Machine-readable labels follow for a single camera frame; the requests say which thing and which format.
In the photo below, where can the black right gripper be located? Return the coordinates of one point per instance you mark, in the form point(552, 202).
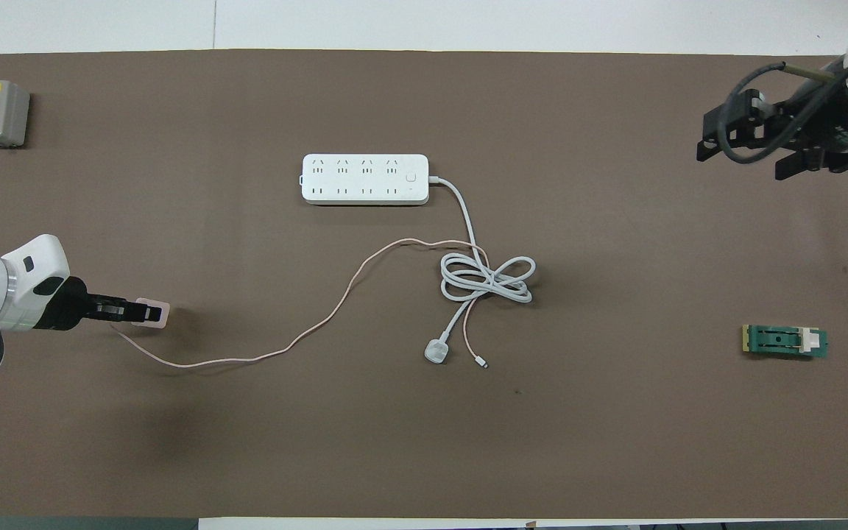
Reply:
point(825, 121)

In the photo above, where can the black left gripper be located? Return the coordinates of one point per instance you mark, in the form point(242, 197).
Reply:
point(67, 303)

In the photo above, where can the pink charger adapter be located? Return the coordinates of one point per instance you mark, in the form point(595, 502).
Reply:
point(159, 313)

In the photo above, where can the brown table mat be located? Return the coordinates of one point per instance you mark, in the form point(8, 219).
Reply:
point(468, 442)

